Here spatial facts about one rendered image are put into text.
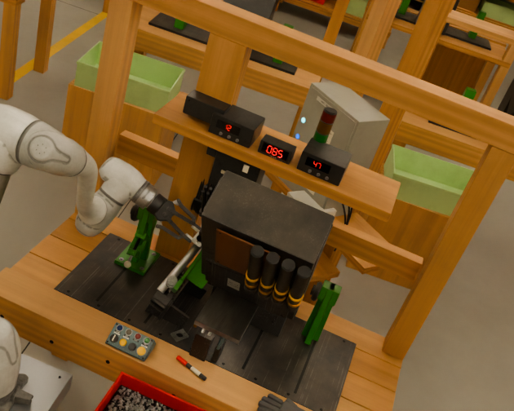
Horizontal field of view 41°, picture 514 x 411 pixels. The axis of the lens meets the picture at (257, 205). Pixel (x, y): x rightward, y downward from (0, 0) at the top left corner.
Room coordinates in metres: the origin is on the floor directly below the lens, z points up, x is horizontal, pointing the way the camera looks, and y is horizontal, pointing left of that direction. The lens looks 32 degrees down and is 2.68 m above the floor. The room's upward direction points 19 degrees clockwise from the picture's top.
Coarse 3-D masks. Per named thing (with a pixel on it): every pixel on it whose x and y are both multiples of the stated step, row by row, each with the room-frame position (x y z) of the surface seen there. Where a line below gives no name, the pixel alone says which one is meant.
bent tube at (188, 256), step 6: (198, 234) 1.98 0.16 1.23; (192, 240) 1.96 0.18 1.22; (198, 240) 2.05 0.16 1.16; (192, 246) 2.04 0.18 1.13; (198, 246) 1.95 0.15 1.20; (192, 252) 2.03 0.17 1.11; (186, 258) 2.02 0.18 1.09; (192, 258) 2.03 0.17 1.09; (180, 264) 1.99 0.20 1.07; (186, 264) 2.00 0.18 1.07; (174, 270) 1.97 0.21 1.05; (180, 270) 1.98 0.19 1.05; (168, 276) 1.95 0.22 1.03; (162, 282) 1.93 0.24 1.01; (162, 288) 1.91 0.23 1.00
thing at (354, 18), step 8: (280, 0) 8.85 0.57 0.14; (288, 0) 8.77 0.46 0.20; (296, 0) 8.77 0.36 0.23; (304, 0) 8.81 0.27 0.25; (312, 0) 8.85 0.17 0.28; (320, 0) 8.85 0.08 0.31; (328, 0) 9.13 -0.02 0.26; (336, 0) 9.26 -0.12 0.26; (352, 0) 8.85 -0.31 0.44; (360, 0) 8.84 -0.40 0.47; (368, 0) 9.24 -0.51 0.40; (312, 8) 8.76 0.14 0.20; (320, 8) 8.76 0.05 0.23; (328, 8) 8.80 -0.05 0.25; (352, 8) 8.85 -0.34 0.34; (360, 8) 8.84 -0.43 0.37; (344, 16) 8.75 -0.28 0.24; (352, 16) 8.80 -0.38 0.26; (360, 16) 8.84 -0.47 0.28; (352, 24) 8.75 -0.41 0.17
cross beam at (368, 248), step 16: (128, 144) 2.39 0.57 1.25; (144, 144) 2.38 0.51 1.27; (144, 160) 2.38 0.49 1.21; (160, 160) 2.37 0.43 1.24; (176, 160) 2.36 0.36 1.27; (336, 224) 2.28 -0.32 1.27; (336, 240) 2.25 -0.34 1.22; (352, 240) 2.24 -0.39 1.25; (368, 240) 2.24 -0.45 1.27; (368, 256) 2.23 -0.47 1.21; (384, 256) 2.22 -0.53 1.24; (400, 256) 2.22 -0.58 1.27; (416, 256) 2.25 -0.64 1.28; (400, 272) 2.21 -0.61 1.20; (416, 272) 2.20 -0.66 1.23
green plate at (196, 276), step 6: (198, 258) 1.85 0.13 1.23; (192, 264) 1.86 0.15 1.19; (198, 264) 1.87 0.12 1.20; (192, 270) 1.87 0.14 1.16; (198, 270) 1.87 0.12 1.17; (186, 276) 1.87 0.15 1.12; (192, 276) 1.87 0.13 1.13; (198, 276) 1.86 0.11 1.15; (204, 276) 1.86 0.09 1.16; (192, 282) 1.87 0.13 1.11; (198, 282) 1.86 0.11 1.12; (204, 282) 1.86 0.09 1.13
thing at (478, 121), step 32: (160, 0) 2.30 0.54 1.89; (192, 0) 2.28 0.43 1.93; (224, 32) 2.26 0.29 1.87; (256, 32) 2.24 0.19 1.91; (288, 32) 2.26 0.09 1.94; (320, 64) 2.21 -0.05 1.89; (352, 64) 2.19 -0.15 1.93; (384, 96) 2.17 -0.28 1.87; (416, 96) 2.16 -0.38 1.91; (448, 96) 2.17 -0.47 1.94; (480, 128) 2.12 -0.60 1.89; (512, 128) 2.11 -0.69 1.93
